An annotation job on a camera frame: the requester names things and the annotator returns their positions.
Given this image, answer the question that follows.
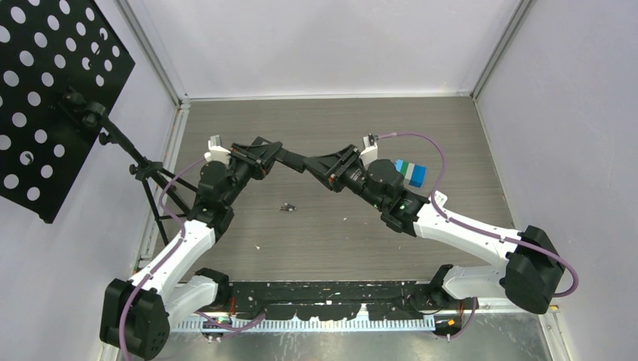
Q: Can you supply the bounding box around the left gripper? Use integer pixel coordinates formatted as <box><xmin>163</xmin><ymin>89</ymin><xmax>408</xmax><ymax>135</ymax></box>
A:
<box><xmin>223</xmin><ymin>143</ymin><xmax>281</xmax><ymax>208</ymax></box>

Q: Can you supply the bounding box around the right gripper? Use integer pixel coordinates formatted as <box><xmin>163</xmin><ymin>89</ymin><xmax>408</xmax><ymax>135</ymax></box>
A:
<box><xmin>302</xmin><ymin>144</ymin><xmax>386</xmax><ymax>211</ymax></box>

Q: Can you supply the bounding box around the black remote control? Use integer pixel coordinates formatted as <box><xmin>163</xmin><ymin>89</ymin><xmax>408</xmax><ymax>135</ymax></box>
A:
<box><xmin>275</xmin><ymin>148</ymin><xmax>308</xmax><ymax>174</ymax></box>

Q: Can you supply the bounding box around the white air conditioner remote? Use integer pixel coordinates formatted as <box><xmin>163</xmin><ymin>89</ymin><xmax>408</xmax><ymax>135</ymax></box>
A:
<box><xmin>434</xmin><ymin>190</ymin><xmax>448</xmax><ymax>207</ymax></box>

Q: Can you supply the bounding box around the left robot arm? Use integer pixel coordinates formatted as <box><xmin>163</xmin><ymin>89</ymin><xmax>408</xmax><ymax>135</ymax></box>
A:
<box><xmin>99</xmin><ymin>137</ymin><xmax>283</xmax><ymax>360</ymax></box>

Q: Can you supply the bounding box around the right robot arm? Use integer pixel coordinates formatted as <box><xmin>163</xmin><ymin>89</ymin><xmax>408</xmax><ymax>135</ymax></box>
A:
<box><xmin>302</xmin><ymin>146</ymin><xmax>566</xmax><ymax>314</ymax></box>

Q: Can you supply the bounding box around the blue green brick block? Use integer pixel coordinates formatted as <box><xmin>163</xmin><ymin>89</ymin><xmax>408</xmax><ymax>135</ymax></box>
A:
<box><xmin>394</xmin><ymin>159</ymin><xmax>427</xmax><ymax>188</ymax></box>

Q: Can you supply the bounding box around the black tripod stand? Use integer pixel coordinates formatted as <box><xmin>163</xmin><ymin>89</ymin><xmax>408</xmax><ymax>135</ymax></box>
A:
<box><xmin>59</xmin><ymin>86</ymin><xmax>175</xmax><ymax>244</ymax></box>

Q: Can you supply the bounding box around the black perforated board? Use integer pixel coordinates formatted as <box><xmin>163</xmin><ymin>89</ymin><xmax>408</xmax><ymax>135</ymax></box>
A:
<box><xmin>1</xmin><ymin>1</ymin><xmax>135</xmax><ymax>223</ymax></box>

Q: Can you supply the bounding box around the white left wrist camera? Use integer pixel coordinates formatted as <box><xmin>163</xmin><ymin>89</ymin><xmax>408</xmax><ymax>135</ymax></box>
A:
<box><xmin>204</xmin><ymin>135</ymin><xmax>231</xmax><ymax>166</ymax></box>

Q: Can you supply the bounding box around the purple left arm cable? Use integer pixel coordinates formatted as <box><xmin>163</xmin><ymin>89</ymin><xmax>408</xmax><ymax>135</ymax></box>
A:
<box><xmin>117</xmin><ymin>156</ymin><xmax>208</xmax><ymax>361</ymax></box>

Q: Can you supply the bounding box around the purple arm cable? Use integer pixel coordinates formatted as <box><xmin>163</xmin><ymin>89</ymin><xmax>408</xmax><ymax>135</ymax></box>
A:
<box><xmin>378</xmin><ymin>132</ymin><xmax>580</xmax><ymax>299</ymax></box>
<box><xmin>117</xmin><ymin>156</ymin><xmax>208</xmax><ymax>361</ymax></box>

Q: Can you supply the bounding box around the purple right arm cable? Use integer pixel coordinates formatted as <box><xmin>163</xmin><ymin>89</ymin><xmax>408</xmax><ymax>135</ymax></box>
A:
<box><xmin>378</xmin><ymin>132</ymin><xmax>580</xmax><ymax>299</ymax></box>

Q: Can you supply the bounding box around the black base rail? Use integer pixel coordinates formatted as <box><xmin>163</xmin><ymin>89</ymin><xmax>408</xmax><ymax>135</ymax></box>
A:
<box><xmin>183</xmin><ymin>280</ymin><xmax>479</xmax><ymax>323</ymax></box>

